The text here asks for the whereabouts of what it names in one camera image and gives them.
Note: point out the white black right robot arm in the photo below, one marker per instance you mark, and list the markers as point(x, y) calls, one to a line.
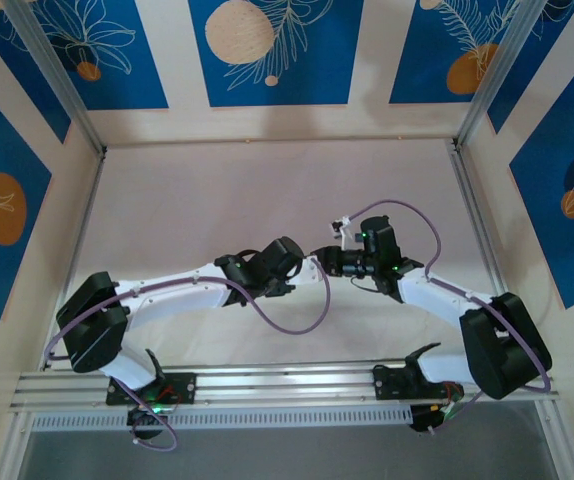
point(437, 300)

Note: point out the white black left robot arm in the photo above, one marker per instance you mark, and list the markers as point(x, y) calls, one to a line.
point(177, 295)

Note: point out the aluminium table side rail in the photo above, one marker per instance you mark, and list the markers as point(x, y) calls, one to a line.
point(471, 200)
point(83, 225)

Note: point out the aluminium mounting rail beam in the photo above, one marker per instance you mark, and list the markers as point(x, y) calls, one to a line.
point(292, 385)

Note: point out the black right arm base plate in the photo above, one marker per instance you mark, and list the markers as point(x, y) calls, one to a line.
point(387, 382)

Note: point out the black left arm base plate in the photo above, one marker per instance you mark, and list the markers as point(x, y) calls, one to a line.
point(184, 387)

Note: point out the aluminium frame post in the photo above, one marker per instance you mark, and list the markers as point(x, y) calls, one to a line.
point(494, 75)
point(56, 75)

